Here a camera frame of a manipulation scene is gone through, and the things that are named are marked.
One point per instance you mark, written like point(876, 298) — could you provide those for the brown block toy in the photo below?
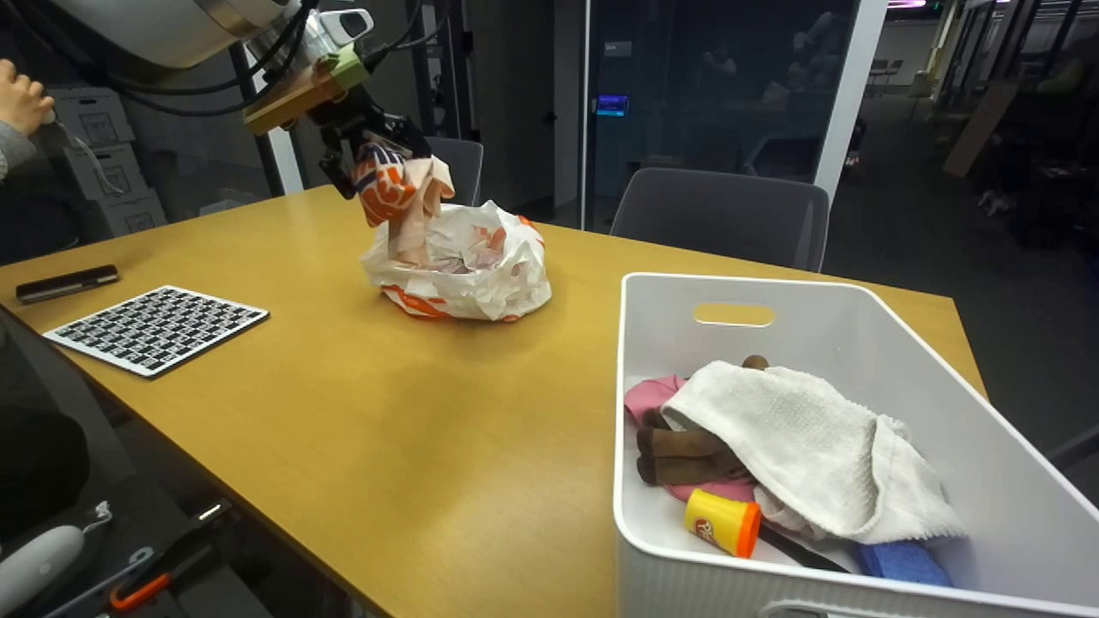
point(682, 449)

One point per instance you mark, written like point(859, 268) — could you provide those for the grey sleeved forearm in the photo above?
point(10, 148)

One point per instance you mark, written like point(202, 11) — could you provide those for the person's bare hand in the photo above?
point(21, 102)

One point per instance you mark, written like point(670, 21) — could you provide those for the wooden wrist mounting plate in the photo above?
point(293, 104)

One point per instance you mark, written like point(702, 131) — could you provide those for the black marker pen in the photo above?
point(68, 283)

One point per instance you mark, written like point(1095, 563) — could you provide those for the blue lit screen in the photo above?
point(614, 109)

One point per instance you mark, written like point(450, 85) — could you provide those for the white cardboard box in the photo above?
point(96, 114)
point(106, 174)
point(128, 211)

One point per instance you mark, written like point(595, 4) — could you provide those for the peach shirt with orange print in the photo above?
point(407, 194)

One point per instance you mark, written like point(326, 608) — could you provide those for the white orange plastic bag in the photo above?
point(482, 268)

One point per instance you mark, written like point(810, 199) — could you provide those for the blue flat object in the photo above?
point(903, 563)

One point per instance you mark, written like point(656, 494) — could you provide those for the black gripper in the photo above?
point(355, 131)

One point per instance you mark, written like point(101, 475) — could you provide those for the grey office chair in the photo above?
point(723, 217)

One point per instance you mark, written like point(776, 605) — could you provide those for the yellow play dough cup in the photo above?
point(723, 519)

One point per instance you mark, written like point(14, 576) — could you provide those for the white plastic basket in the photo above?
point(1009, 483)

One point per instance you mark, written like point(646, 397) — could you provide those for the white towel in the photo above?
point(812, 449)

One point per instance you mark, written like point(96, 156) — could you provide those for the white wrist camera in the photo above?
point(341, 28)

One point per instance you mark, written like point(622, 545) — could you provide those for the black white checkerboard board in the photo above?
point(156, 327)

